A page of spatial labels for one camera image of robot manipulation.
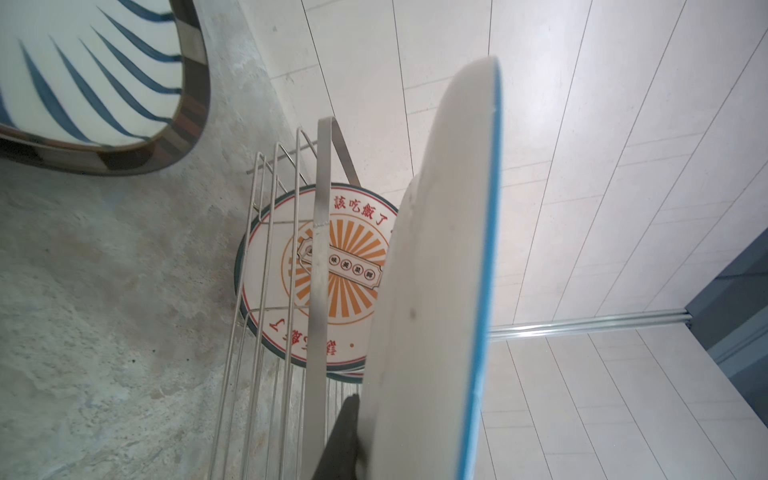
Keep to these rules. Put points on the wire metal dish rack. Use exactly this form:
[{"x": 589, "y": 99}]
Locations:
[{"x": 274, "y": 418}]

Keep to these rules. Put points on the dark striped rim plate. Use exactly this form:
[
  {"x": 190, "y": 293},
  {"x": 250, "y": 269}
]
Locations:
[{"x": 167, "y": 148}]

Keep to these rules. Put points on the front orange sunburst plate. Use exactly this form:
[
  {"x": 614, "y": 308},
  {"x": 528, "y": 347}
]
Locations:
[{"x": 273, "y": 272}]

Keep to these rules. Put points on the white blue radial plate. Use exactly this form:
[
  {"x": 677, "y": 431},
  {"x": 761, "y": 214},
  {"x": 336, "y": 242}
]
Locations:
[{"x": 90, "y": 73}]

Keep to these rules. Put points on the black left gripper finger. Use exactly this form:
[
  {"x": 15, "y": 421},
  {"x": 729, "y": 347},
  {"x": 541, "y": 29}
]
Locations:
[{"x": 339, "y": 458}]

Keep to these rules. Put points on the white watermelon plate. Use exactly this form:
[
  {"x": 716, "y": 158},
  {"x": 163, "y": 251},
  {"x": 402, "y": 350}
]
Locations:
[{"x": 424, "y": 375}]

